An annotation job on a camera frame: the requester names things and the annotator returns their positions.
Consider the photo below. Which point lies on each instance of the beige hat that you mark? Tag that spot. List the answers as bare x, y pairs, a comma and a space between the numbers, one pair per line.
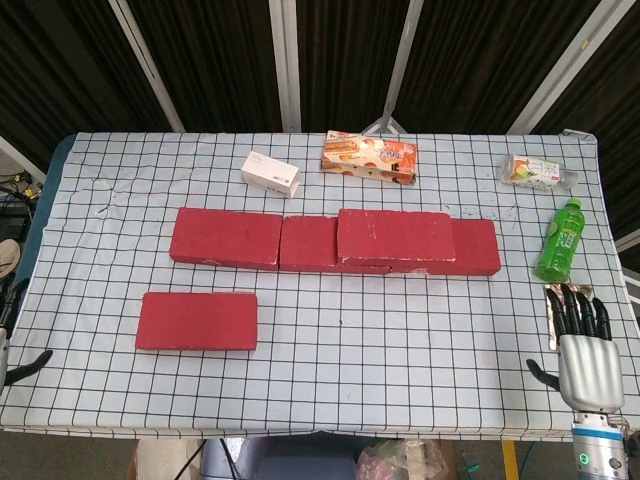
7, 257

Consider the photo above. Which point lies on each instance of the clear bottle fruit label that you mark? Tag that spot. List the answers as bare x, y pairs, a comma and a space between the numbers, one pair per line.
535, 172

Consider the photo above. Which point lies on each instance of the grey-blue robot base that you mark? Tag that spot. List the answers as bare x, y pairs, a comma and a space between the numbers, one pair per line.
290, 462

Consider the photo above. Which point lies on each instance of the clear plastic bag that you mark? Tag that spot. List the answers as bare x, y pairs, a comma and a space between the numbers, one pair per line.
400, 462

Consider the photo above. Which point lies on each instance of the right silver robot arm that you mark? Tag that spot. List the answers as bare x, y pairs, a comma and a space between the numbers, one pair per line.
597, 450

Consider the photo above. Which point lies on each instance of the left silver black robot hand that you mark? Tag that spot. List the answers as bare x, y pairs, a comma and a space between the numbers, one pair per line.
25, 367

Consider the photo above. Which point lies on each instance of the white metal frame post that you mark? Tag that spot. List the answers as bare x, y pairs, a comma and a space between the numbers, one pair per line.
565, 65
287, 65
22, 156
147, 65
401, 60

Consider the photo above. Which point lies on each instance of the small white carton box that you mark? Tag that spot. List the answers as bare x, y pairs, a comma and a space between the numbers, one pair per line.
270, 172

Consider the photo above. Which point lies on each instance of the orange biscuit box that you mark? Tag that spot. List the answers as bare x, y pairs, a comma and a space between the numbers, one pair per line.
370, 157

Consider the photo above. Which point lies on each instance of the red foam brick white scuffs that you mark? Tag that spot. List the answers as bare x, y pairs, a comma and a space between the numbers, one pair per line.
395, 234

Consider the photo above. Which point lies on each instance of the shiny foil snack packet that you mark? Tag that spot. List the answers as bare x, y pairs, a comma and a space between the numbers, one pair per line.
551, 335

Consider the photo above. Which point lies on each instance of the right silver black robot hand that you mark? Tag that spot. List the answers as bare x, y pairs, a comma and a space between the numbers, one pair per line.
592, 370

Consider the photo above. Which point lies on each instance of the green drink bottle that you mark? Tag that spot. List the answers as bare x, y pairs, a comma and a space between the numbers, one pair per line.
561, 240

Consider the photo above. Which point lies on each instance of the dark pleated curtain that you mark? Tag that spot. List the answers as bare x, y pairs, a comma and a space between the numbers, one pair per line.
225, 60

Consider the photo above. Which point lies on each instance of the white black grid tablecloth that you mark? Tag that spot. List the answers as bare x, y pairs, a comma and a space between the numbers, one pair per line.
325, 350

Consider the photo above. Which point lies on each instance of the white plastic bag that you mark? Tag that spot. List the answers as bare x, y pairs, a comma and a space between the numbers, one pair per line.
160, 462

